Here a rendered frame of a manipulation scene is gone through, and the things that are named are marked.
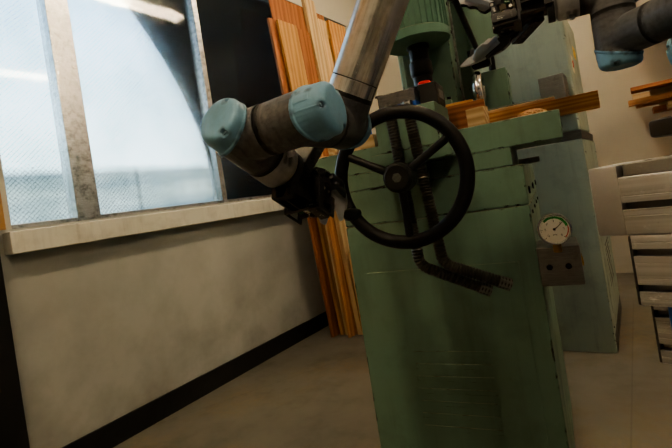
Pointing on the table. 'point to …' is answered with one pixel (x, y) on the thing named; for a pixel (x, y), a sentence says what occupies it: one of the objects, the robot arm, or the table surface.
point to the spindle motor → (423, 9)
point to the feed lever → (463, 21)
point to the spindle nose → (419, 64)
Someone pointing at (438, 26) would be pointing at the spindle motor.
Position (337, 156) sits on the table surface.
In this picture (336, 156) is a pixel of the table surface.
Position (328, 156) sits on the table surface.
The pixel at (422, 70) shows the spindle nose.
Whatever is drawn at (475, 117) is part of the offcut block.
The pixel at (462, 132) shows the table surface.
